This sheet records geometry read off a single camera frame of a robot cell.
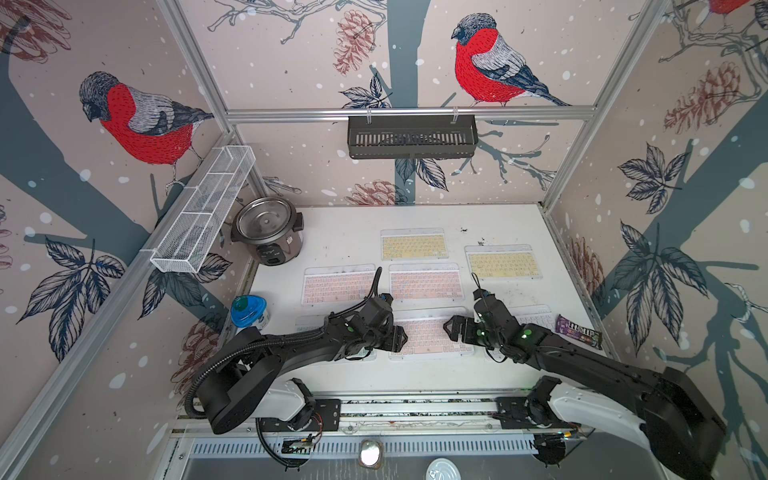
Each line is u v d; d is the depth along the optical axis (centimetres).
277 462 68
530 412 66
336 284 98
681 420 41
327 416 73
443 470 62
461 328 76
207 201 81
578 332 86
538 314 92
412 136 103
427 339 86
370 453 61
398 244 109
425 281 98
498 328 64
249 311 83
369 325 67
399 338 77
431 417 74
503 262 104
